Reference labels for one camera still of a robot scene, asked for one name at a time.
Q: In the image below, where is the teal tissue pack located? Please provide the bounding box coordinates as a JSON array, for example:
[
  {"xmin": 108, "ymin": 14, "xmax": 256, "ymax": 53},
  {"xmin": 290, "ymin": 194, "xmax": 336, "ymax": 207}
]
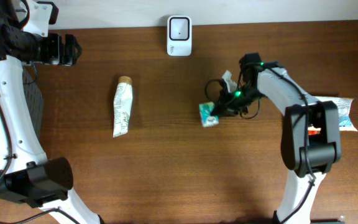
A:
[{"xmin": 199, "ymin": 102, "xmax": 219, "ymax": 128}]

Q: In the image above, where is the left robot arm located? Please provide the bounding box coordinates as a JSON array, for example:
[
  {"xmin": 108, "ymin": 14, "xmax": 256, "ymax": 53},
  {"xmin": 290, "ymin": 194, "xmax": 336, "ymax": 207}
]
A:
[{"xmin": 0, "ymin": 1, "xmax": 102, "ymax": 223}]

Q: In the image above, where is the yellow snack packet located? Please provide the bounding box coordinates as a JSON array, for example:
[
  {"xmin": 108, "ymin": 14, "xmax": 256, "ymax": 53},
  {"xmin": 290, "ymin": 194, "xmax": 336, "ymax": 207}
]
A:
[{"xmin": 316, "ymin": 96, "xmax": 358, "ymax": 132}]

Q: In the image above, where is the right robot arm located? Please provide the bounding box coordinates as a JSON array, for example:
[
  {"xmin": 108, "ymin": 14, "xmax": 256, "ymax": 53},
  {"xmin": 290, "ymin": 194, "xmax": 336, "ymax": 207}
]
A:
[{"xmin": 210, "ymin": 53, "xmax": 342, "ymax": 223}]

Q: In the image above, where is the white barcode scanner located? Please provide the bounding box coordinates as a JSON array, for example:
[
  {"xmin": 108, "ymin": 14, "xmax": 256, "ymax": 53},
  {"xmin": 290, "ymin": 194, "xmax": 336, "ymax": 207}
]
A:
[{"xmin": 167, "ymin": 15, "xmax": 193, "ymax": 57}]

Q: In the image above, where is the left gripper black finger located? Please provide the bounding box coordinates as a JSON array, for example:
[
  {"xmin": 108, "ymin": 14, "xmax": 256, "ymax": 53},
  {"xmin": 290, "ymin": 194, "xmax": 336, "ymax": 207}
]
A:
[
  {"xmin": 63, "ymin": 49, "xmax": 82, "ymax": 66},
  {"xmin": 65, "ymin": 34, "xmax": 82, "ymax": 52}
]

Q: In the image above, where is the red coffee stick sachet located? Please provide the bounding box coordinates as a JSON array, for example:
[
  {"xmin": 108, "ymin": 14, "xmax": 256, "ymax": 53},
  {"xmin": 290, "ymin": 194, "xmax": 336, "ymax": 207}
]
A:
[{"xmin": 308, "ymin": 125, "xmax": 321, "ymax": 136}]

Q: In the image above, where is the grey plastic mesh basket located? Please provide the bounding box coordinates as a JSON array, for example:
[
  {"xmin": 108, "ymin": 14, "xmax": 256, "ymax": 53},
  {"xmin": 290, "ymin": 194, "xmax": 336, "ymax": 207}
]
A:
[{"xmin": 0, "ymin": 70, "xmax": 45, "ymax": 200}]

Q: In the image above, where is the white tube with tan cap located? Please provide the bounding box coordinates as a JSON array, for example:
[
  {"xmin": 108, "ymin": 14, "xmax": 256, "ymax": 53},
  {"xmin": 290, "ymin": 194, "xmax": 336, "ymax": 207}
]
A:
[{"xmin": 113, "ymin": 76, "xmax": 133, "ymax": 138}]

